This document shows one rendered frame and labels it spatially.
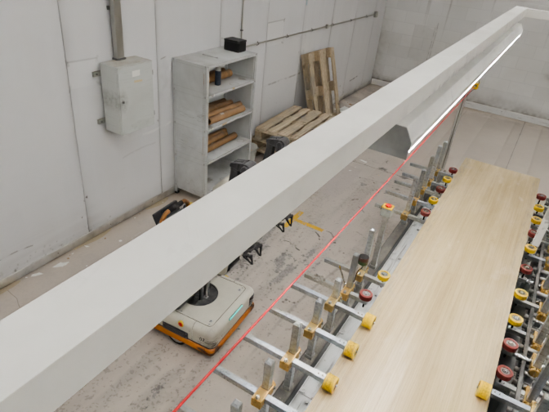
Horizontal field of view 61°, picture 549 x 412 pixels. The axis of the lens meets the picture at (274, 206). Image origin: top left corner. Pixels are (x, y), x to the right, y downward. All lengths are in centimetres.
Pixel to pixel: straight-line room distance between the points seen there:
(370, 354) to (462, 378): 47
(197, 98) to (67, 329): 449
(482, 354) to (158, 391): 206
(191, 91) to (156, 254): 443
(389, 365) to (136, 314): 219
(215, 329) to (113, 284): 299
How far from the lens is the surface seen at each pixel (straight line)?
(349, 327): 309
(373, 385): 246
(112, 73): 423
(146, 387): 350
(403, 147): 117
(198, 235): 51
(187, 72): 486
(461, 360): 276
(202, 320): 349
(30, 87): 401
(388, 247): 375
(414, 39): 1038
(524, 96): 1020
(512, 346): 298
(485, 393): 257
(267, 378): 219
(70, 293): 46
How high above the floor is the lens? 276
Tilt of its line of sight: 31 degrees down
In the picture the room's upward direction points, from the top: 6 degrees clockwise
